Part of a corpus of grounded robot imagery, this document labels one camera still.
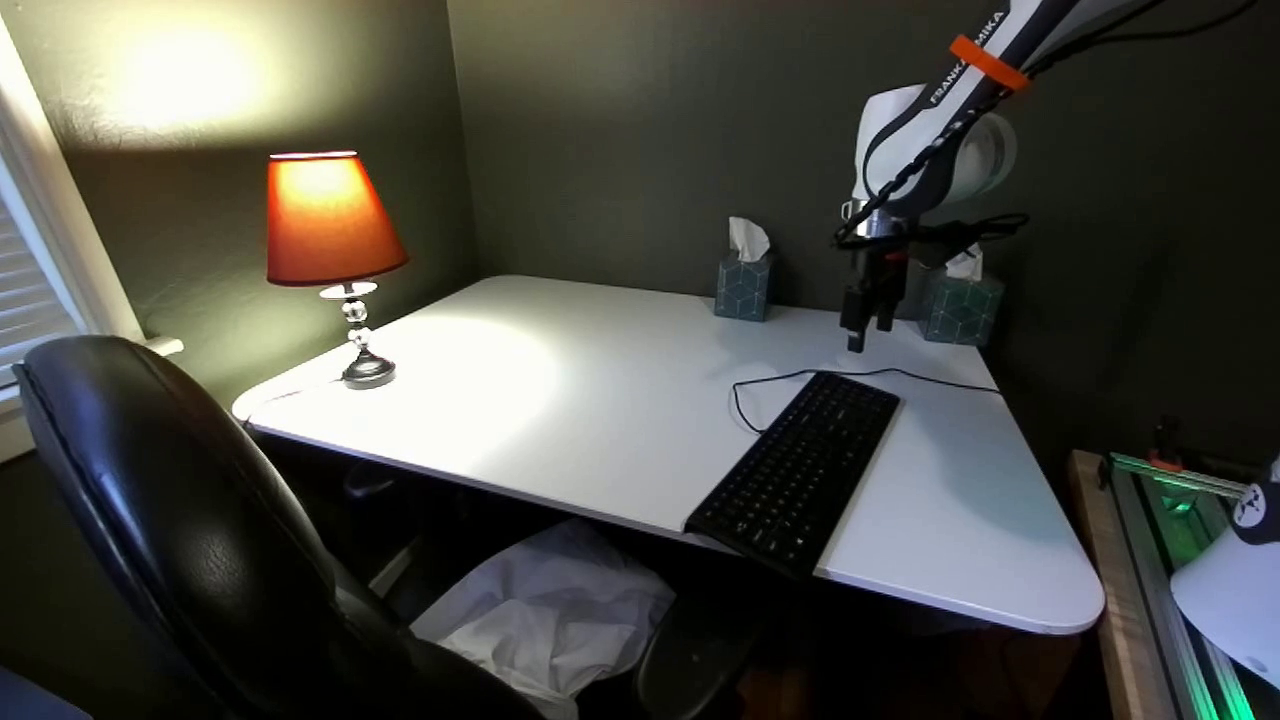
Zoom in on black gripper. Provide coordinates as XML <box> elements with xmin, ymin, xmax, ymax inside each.
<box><xmin>834</xmin><ymin>219</ymin><xmax>938</xmax><ymax>355</ymax></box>

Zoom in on black computer keyboard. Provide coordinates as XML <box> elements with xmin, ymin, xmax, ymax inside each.
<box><xmin>680</xmin><ymin>368</ymin><xmax>904</xmax><ymax>579</ymax></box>

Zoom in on dark patterned tissue box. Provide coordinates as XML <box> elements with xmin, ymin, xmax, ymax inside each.
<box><xmin>910</xmin><ymin>241</ymin><xmax>1009</xmax><ymax>352</ymax></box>
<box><xmin>708</xmin><ymin>212</ymin><xmax>780</xmax><ymax>330</ymax></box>

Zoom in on orange shade table lamp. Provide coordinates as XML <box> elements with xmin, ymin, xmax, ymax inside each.
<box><xmin>260</xmin><ymin>144</ymin><xmax>411</xmax><ymax>398</ymax></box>

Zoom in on black leather office chair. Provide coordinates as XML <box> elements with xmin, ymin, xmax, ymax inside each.
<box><xmin>7</xmin><ymin>331</ymin><xmax>545</xmax><ymax>720</ymax></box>

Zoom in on white window blinds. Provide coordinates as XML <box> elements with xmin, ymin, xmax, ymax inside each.
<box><xmin>0</xmin><ymin>25</ymin><xmax>149</xmax><ymax>468</ymax></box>

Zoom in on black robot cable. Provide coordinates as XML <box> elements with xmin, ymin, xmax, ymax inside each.
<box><xmin>833</xmin><ymin>0</ymin><xmax>1263</xmax><ymax>262</ymax></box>

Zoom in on grey keyboard cable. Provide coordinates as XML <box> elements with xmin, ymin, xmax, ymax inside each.
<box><xmin>724</xmin><ymin>361</ymin><xmax>1003</xmax><ymax>441</ymax></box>

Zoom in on metal robot stand frame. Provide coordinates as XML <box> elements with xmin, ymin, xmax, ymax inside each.
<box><xmin>1061</xmin><ymin>446</ymin><xmax>1280</xmax><ymax>720</ymax></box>

